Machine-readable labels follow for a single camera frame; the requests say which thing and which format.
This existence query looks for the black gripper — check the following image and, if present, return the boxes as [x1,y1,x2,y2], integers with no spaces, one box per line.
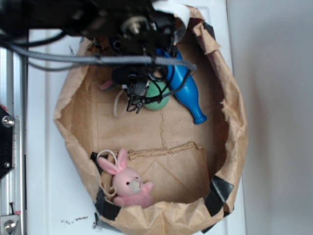
[80,0,190,56]

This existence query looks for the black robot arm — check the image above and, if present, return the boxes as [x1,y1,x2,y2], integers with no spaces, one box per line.
[0,0,190,66]

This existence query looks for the green knitted ball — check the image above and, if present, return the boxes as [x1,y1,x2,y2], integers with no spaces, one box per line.
[142,80,171,111]

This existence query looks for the blue plastic bottle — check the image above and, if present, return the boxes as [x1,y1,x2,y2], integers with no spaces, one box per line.
[156,49,207,124]

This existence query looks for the brown paper bag tray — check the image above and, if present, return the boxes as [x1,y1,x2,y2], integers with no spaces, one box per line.
[54,7,247,235]

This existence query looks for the pink plush bunny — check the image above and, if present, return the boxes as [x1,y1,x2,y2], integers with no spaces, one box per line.
[97,149,154,208]

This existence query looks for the gray braided cable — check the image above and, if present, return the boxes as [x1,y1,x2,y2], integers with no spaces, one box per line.
[0,41,198,74]

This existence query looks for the black octagonal mount plate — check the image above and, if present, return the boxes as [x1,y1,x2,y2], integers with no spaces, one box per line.
[0,104,15,180]

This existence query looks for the aluminium frame rail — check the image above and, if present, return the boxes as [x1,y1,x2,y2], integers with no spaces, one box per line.
[0,48,27,235]

